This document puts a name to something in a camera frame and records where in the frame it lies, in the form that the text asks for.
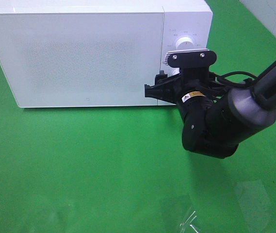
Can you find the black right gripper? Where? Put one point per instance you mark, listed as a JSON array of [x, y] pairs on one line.
[[188, 88]]

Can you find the white microwave knob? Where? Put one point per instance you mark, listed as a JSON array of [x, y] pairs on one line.
[[175, 72], [184, 43]]

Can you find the white microwave door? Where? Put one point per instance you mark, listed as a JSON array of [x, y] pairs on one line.
[[77, 60]]

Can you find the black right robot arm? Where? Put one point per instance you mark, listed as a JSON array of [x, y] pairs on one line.
[[217, 114]]

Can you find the white microwave oven body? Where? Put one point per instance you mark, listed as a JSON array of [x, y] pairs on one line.
[[180, 17]]

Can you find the green table mat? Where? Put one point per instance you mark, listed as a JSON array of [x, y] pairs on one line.
[[124, 170]]

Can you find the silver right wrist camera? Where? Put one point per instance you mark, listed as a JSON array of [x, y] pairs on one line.
[[181, 51]]

